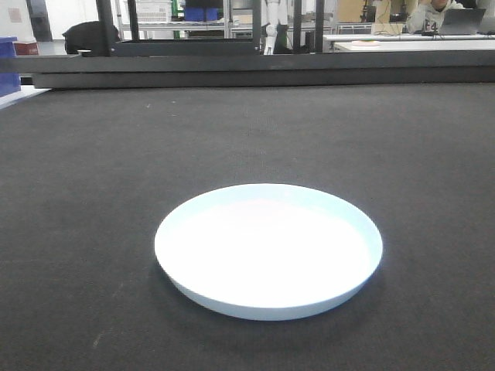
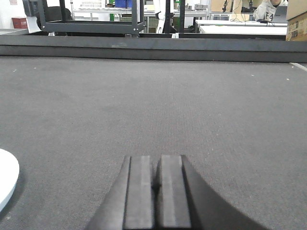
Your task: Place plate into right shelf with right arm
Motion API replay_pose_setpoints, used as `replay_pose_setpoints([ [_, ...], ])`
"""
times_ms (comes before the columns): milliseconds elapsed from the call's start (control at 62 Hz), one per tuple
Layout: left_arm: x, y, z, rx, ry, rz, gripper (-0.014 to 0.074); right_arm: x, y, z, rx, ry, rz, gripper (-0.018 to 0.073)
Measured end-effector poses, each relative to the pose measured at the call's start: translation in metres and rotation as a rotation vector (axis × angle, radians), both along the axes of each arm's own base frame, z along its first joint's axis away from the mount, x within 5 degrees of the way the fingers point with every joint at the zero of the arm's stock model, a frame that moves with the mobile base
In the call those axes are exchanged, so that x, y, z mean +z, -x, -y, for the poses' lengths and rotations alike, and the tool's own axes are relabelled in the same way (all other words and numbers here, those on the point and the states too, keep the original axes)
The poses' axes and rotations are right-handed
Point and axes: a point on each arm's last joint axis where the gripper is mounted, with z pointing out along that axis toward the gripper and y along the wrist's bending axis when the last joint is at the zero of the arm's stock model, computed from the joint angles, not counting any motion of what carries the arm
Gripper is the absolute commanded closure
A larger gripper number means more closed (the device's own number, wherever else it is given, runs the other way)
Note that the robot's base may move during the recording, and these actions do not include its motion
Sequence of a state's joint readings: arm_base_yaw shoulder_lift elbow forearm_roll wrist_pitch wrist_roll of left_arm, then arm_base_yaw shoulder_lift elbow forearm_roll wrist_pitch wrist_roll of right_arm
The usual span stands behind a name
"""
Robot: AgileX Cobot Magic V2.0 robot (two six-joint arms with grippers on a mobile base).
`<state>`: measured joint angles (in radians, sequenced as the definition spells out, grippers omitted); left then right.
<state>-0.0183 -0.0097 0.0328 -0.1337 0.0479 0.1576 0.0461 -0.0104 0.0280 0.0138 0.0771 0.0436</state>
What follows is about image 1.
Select black office chair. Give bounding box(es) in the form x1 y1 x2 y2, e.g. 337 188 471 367
63 21 107 56

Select white lab table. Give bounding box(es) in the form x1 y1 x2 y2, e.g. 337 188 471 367
323 34 494 52

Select red box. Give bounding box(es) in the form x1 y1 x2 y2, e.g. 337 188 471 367
13 41 39 56

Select black metal frame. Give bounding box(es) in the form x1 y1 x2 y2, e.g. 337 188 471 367
97 1 312 56

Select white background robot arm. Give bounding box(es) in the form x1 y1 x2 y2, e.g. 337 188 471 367
260 0 288 55

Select person in grey hoodie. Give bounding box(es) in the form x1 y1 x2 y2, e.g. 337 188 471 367
406 0 464 34

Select blue storage bin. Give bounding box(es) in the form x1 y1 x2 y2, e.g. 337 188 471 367
0 36 22 98

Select light blue round tray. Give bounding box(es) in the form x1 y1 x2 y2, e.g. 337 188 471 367
154 184 384 321

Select black table edge rail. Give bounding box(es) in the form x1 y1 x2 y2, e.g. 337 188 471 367
1 50 494 90

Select grey laptop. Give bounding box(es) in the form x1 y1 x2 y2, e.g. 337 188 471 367
439 9 486 36

